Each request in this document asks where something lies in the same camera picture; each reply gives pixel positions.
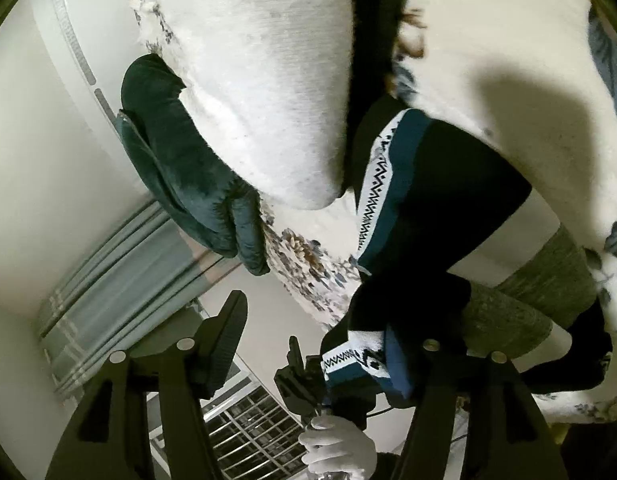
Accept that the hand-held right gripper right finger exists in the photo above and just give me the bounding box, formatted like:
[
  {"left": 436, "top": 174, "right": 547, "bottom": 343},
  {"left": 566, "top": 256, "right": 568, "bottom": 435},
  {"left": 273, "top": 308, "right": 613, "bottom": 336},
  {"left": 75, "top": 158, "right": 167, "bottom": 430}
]
[{"left": 381, "top": 325, "right": 571, "bottom": 480}]

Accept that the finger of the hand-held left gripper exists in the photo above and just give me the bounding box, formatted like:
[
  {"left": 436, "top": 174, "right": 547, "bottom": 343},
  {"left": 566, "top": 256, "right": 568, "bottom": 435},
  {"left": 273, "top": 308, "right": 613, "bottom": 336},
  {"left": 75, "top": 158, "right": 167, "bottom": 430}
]
[{"left": 286, "top": 336, "right": 311, "bottom": 379}]

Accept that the person's left hand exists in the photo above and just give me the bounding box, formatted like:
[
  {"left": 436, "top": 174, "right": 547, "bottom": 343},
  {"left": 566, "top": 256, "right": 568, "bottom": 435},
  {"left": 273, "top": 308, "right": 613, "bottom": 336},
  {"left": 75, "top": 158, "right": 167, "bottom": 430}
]
[{"left": 298, "top": 414, "right": 378, "bottom": 479}]

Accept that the white folded sweater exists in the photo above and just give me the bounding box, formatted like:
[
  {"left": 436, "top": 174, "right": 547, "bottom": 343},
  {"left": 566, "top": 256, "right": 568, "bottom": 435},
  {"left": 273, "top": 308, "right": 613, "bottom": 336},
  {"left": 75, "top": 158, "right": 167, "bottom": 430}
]
[{"left": 137, "top": 0, "right": 356, "bottom": 211}]

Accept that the white bed headboard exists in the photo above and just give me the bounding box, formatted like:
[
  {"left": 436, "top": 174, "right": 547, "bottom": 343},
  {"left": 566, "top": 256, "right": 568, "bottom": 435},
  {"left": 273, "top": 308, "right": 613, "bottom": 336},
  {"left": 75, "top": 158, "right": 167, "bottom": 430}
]
[{"left": 31, "top": 0, "right": 159, "bottom": 208}]

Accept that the grey-green curtain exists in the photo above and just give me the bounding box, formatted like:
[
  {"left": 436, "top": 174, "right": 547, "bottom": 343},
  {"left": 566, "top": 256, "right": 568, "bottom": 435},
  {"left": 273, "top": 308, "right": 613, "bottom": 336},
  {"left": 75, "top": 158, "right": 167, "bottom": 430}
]
[{"left": 36, "top": 199, "right": 232, "bottom": 402}]

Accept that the striped knit sweater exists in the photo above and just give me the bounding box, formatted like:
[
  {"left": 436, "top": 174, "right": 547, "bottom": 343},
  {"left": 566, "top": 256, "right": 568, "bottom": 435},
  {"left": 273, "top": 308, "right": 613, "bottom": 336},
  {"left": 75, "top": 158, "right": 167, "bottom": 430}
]
[{"left": 321, "top": 96, "right": 614, "bottom": 408}]

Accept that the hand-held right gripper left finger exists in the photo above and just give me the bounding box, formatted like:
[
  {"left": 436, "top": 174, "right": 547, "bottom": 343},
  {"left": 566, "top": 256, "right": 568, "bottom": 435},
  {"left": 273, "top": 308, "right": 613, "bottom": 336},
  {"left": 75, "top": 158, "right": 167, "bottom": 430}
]
[{"left": 44, "top": 290, "right": 249, "bottom": 480}]

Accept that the dark green folded blanket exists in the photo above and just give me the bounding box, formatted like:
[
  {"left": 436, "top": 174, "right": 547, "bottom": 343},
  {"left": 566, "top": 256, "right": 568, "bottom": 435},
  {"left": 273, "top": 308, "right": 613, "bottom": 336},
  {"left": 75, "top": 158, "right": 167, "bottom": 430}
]
[{"left": 116, "top": 54, "right": 270, "bottom": 276}]

